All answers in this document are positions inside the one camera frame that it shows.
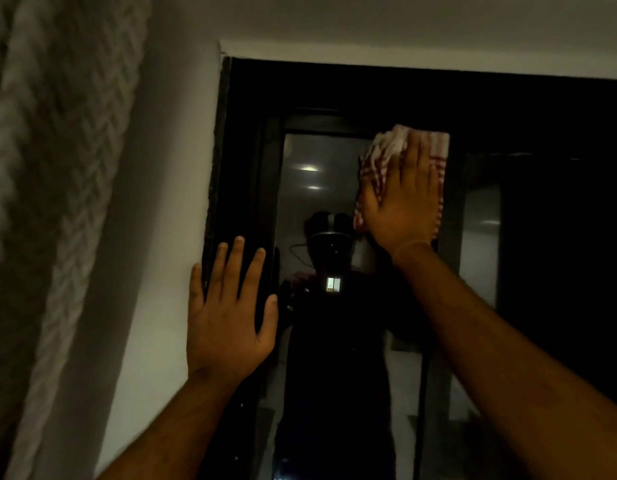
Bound person's left hand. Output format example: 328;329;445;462
187;236;279;388

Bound grey patterned curtain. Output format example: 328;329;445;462
0;0;155;480

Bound red white checked cloth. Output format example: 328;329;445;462
353;124;450;234

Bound person's right hand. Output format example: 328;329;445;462
358;131;444;258

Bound window glass pane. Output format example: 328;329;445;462
458;182;504;425
261;133;461;480

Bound person's right forearm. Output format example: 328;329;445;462
391;242;617;480

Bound black window frame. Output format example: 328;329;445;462
201;56;617;480

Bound person's left forearm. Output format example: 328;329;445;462
96;369;251;480

